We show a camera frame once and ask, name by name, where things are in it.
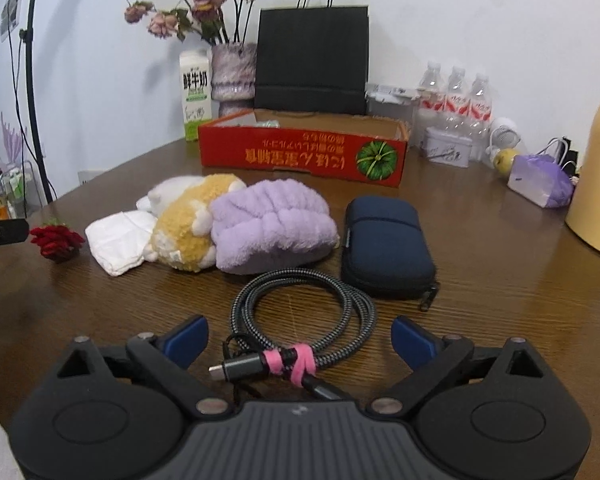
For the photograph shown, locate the yellow thermos jug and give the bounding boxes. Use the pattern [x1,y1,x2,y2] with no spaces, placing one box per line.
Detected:
[565,57,600,261]

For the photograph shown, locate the purple plastic bag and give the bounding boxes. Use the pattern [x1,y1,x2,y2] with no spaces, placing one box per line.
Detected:
[507,154,575,209]

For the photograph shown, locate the purple fluffy headband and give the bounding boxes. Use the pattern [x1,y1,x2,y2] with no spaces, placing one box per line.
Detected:
[211,179,340,276]

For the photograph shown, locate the small white fan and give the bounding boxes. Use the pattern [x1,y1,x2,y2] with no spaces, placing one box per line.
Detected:
[487,117,522,162]

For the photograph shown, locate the clear water bottle red label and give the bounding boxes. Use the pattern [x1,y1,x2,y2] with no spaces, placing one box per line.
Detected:
[416,60,445,147]
[444,65,470,131]
[467,74,495,161]

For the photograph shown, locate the wall photos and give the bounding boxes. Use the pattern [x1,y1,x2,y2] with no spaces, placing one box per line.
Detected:
[0,0,25,38]

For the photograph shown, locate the black charger with white cable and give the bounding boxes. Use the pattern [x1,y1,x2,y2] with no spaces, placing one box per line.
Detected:
[545,137,581,173]

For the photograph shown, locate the white tin box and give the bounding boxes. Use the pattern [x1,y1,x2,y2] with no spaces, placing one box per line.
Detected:
[422,126,473,167]

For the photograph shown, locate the navy zip case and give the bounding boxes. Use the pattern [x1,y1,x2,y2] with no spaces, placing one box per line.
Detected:
[340,196,441,313]

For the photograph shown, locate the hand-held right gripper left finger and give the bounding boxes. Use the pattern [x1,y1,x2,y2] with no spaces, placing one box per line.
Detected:
[55,315,236,418]

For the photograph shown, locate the black paper bag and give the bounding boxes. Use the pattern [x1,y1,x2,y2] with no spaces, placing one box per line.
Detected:
[254,0,370,116]

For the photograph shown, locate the black hanging cable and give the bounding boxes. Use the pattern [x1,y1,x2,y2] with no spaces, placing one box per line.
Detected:
[6,0,26,161]

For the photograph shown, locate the white green milk carton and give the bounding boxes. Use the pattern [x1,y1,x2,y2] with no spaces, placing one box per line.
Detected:
[179,50,213,142]

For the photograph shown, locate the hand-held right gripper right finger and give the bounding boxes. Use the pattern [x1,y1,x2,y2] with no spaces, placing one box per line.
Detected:
[367,315,548,418]

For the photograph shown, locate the yellow green apple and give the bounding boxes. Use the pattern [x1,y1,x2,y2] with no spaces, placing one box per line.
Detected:
[495,148,522,177]

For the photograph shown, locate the white cardboard box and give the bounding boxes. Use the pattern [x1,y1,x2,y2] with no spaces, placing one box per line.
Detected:
[366,82,423,135]

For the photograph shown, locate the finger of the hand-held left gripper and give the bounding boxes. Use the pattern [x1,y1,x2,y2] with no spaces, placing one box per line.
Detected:
[0,218,30,256]

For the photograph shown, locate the red knitted flower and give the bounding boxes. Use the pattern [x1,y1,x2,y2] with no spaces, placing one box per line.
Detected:
[29,217,86,263]

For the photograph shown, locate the black light stand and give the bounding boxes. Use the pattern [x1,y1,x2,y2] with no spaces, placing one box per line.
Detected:
[21,0,57,206]

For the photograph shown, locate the purple feather decoration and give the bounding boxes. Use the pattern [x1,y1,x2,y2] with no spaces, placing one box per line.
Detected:
[0,112,27,166]

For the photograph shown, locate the rack of small bottles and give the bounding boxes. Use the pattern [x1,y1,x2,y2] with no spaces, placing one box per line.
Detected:
[0,157,37,221]

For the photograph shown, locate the orange white plush toy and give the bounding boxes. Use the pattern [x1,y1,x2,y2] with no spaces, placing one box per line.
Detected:
[136,174,246,273]

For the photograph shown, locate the braided cable with pink tie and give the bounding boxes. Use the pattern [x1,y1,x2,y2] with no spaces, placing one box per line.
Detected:
[209,268,378,401]

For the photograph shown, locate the red cardboard box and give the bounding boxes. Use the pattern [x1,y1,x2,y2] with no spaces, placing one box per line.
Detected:
[198,108,412,188]

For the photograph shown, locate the purple fuzzy vase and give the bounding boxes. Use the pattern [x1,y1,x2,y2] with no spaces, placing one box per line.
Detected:
[211,42,257,118]

